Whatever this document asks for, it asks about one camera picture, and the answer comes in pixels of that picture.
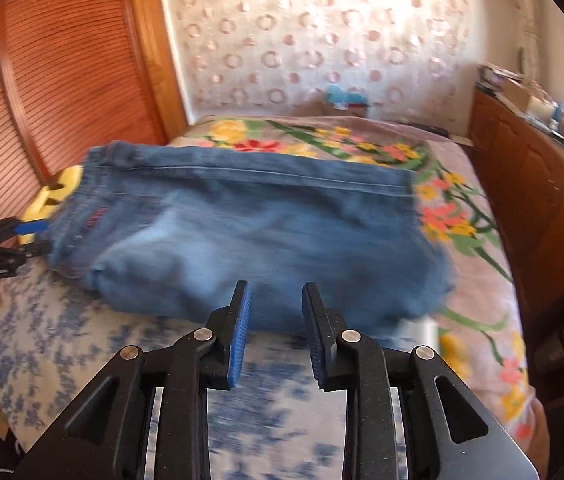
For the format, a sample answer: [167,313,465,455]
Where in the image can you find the cardboard box with blue cloth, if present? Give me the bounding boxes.
[323,84,372,117]

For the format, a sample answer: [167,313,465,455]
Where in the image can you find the colourful flower blanket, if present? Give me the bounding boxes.
[181,114,539,442]

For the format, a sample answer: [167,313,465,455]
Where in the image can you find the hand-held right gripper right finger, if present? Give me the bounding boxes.
[301,282,539,480]

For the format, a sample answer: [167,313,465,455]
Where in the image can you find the blue floral bedsheet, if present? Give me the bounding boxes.
[0,259,415,480]

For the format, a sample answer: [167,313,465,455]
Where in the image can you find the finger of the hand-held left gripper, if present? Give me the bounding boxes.
[0,239,54,267]
[0,216,49,247]

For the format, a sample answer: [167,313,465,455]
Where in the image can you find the wooden sideboard cabinet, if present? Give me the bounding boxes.
[466,87,564,403]

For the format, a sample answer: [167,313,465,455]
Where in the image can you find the sheer circle-patterned curtain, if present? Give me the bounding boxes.
[158,0,540,122]

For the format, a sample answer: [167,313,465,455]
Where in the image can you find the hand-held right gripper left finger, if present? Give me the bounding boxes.
[27,280,254,480]

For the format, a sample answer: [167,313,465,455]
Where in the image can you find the blue denim pants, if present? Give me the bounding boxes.
[43,141,459,335]

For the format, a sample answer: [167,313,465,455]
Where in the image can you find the wooden louvered wardrobe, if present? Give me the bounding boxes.
[0,0,189,243]

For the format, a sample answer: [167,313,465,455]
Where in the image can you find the yellow plush toy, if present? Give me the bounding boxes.
[17,166,84,247]

